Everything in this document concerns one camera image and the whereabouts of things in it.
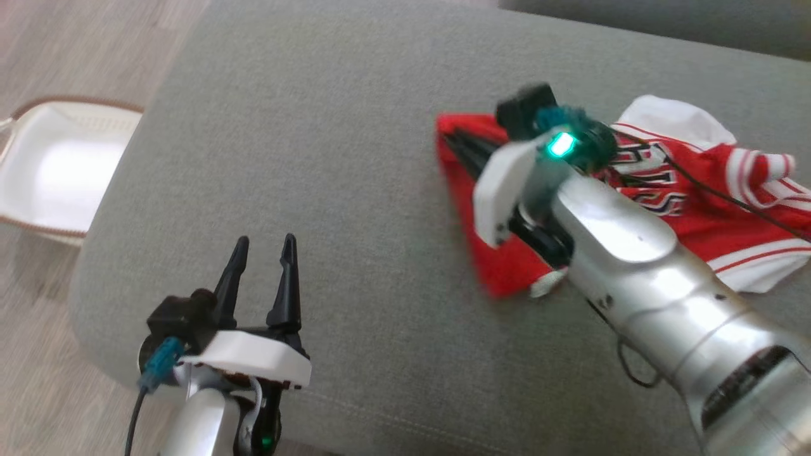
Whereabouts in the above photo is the black left cable teal plug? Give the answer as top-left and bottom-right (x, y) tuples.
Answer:
(124, 338), (185, 456)

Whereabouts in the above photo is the black right cable teal plug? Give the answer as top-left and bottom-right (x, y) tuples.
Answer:
(535, 106), (811, 243)

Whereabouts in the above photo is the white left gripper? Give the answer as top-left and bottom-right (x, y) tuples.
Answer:
(179, 234), (312, 439)

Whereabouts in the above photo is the grey fabric sofa cushion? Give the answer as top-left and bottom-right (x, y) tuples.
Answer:
(497, 0), (811, 61)

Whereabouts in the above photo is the white laundry basket brown rim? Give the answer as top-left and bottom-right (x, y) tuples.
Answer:
(0, 95), (145, 248)

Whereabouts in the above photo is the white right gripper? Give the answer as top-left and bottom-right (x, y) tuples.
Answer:
(444, 130), (575, 267)

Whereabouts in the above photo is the black cable teal plug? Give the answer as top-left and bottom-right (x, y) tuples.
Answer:
(124, 338), (185, 456)
(535, 106), (811, 243)

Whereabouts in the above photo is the red white basketball jersey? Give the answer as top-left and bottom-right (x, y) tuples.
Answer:
(435, 95), (811, 300)

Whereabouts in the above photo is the grey fabric sofa seat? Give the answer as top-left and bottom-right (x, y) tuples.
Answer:
(68, 0), (811, 456)

